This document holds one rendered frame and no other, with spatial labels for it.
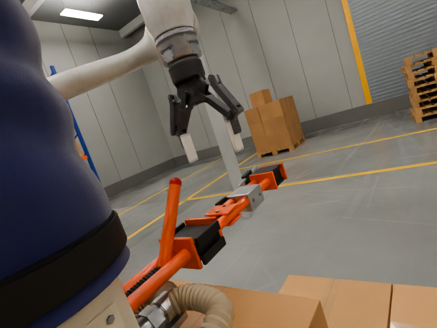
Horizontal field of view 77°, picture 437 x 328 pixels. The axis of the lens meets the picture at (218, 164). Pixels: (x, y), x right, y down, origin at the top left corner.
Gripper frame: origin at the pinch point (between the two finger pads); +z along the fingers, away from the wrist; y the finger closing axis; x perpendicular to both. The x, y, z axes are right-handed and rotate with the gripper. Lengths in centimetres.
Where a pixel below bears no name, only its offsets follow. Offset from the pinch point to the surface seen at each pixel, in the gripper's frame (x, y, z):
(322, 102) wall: 879, -217, 38
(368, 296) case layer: 40, 12, 67
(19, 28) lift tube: -34.7, 9.6, -20.6
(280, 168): 23.0, 3.3, 12.3
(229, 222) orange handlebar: -6.7, 3.3, 14.3
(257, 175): 15.3, -0.3, 11.2
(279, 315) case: -15.4, 14.4, 27.3
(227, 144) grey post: 229, -160, 23
